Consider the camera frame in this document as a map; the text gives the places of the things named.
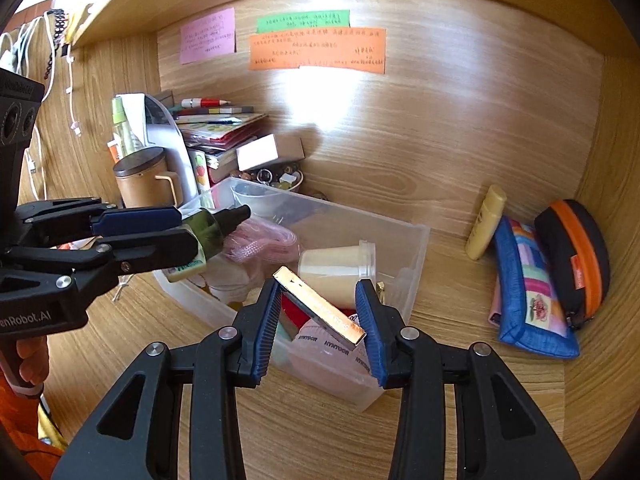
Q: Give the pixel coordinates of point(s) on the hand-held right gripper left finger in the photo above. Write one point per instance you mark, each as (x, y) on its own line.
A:
(265, 330)

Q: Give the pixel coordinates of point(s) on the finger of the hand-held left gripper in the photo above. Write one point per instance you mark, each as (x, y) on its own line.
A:
(140, 220)
(150, 250)

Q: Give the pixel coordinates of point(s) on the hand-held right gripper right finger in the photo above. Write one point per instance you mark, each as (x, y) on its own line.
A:
(372, 335)

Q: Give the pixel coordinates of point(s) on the red pouch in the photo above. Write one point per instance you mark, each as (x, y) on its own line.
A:
(292, 315)

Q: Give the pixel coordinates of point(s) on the gold hoop with bow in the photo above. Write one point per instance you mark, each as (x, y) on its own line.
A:
(380, 292)

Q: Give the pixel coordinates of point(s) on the green spray bottle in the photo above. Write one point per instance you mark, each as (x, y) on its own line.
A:
(205, 232)

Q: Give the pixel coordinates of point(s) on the gold rectangular case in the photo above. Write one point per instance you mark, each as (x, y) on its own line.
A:
(320, 305)

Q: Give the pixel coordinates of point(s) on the cream cloth pouch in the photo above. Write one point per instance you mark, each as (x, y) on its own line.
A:
(225, 280)

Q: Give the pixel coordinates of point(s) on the cream plastic cup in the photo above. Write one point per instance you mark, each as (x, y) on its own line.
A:
(330, 272)

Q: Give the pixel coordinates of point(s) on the clear plastic storage box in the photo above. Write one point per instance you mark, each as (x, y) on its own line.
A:
(400, 255)

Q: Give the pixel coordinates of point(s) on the person's left forearm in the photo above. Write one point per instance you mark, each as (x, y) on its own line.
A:
(20, 425)

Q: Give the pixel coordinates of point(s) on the person's left hand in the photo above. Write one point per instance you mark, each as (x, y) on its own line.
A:
(32, 362)

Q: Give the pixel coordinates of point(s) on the brown mug with lid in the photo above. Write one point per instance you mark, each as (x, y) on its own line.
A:
(142, 185)

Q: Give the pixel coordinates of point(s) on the orange sunscreen tube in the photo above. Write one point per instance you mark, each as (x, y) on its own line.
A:
(115, 152)

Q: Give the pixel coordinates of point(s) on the yellow-green spray bottle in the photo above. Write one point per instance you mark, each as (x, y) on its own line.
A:
(122, 130)

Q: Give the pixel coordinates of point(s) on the stack of booklets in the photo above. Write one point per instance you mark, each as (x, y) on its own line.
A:
(225, 132)

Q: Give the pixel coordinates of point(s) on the white bowl of beads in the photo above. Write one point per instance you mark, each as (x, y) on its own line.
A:
(265, 200)

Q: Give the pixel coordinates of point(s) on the red white pen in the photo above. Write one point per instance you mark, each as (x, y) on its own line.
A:
(205, 103)

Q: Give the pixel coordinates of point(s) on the small white cardboard box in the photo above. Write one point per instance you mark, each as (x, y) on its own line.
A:
(265, 152)

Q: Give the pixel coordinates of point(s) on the yellow sunscreen bottle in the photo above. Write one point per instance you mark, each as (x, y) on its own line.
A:
(485, 225)

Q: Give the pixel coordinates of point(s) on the blue patchwork pencil pouch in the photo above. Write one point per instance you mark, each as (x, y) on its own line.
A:
(530, 300)

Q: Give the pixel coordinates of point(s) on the pink paper note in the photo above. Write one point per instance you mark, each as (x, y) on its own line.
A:
(207, 35)

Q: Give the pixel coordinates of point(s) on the black orange zipper case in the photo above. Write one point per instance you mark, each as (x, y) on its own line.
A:
(570, 260)

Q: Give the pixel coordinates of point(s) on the orange paper note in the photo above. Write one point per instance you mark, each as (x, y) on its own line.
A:
(320, 50)

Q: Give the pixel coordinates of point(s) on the green paper note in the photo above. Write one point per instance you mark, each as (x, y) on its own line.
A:
(302, 21)

